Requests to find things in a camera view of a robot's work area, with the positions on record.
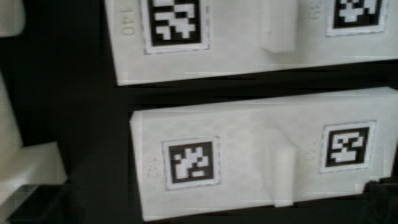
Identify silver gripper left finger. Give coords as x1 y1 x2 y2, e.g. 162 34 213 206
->
5 184 66 224

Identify white cabinet door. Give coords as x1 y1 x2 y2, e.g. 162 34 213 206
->
103 0 398 86
130 87 398 221

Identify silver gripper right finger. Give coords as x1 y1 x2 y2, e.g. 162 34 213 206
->
363 177 398 224

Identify white U-shaped frame border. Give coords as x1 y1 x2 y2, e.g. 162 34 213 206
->
0 0 68 214

